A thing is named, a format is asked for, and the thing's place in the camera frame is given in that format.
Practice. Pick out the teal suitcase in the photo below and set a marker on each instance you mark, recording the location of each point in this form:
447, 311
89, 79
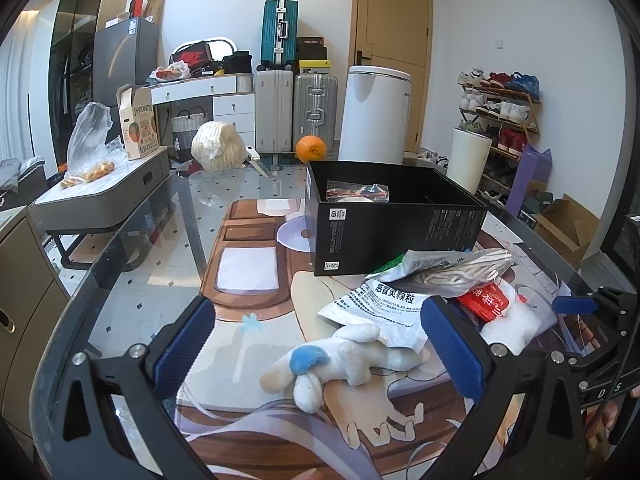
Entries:
280, 32

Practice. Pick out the red black shoe box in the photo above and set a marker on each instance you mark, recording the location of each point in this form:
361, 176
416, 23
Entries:
192, 55

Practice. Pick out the beige woven ball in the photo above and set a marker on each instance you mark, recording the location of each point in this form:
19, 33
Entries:
217, 145

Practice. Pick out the person's right hand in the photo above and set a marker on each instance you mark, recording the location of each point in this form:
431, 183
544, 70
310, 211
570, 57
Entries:
612, 417

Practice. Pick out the grey cabinet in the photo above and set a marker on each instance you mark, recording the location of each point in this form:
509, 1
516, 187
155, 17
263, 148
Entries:
122, 55

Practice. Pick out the wooden door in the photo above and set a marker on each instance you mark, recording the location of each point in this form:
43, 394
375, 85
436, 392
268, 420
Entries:
392, 30

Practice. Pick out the printed cardboard fruit box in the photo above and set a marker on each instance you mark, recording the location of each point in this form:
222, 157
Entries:
140, 125

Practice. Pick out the clear plastic bag of fruit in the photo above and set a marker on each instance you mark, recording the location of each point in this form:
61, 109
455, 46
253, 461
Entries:
92, 145

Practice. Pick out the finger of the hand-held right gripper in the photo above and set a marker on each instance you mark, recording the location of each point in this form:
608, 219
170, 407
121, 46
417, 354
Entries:
597, 355
575, 304

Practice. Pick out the black glass wardrobe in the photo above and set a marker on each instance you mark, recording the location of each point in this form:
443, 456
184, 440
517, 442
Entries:
75, 35

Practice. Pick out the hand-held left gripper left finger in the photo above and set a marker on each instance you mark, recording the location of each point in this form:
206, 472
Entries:
185, 345

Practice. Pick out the white cylinder bin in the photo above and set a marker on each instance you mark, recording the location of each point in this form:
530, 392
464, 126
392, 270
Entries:
467, 157

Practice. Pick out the printed table mat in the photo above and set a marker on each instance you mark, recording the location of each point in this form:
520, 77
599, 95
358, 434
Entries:
250, 260

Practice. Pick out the plastic bag of food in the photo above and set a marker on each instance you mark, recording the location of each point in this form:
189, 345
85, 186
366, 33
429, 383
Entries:
170, 72

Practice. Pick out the orange fruit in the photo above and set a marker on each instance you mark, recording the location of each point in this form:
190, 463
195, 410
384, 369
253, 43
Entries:
310, 149

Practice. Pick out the black box stack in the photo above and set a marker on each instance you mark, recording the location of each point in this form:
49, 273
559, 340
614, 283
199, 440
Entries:
312, 49

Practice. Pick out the tall white appliance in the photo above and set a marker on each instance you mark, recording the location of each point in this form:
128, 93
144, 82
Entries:
375, 110

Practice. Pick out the grey side table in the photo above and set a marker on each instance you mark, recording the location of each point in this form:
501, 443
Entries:
100, 195

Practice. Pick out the white plush toy blue ear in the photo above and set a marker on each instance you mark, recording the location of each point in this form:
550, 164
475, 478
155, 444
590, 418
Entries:
345, 355

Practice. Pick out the brown wooden cabinet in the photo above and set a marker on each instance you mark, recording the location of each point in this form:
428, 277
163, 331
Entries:
20, 285

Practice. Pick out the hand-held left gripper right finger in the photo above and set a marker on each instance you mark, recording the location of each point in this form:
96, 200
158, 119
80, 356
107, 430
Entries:
452, 352

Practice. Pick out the red snack packet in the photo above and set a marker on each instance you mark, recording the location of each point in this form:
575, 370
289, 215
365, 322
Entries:
482, 302

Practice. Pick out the bagged striped cloth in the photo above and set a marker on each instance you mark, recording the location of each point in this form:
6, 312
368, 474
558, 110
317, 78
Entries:
465, 270

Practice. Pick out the wooden shoe rack with shoes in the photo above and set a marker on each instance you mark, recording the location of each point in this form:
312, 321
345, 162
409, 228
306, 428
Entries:
505, 125

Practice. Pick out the cardboard boxes on cabinet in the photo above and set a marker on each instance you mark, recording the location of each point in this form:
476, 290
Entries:
150, 7

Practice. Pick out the silver compact disc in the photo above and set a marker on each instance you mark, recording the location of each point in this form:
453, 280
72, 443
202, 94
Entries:
292, 235

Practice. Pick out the wicker basket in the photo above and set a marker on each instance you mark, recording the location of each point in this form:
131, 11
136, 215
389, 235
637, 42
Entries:
187, 124

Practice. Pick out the black cardboard box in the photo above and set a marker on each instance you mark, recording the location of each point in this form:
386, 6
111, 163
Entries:
400, 230

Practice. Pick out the purple bag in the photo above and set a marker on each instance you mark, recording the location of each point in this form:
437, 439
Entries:
527, 175

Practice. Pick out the black bag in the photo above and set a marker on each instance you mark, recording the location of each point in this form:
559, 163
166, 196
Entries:
237, 62

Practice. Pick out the silver suitcase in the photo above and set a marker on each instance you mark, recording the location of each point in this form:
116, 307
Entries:
315, 107

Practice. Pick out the white bubble wrap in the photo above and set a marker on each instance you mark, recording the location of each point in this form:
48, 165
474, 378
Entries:
515, 327

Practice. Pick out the green white medicine packet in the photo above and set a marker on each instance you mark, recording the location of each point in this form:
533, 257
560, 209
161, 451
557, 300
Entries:
370, 315
425, 261

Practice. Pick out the white desk with drawers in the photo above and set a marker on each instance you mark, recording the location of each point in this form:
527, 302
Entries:
230, 105

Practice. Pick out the clear bag with small parts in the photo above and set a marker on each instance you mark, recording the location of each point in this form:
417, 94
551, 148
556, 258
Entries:
357, 192

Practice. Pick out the open brown cardboard box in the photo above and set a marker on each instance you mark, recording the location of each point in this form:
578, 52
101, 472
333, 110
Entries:
565, 230

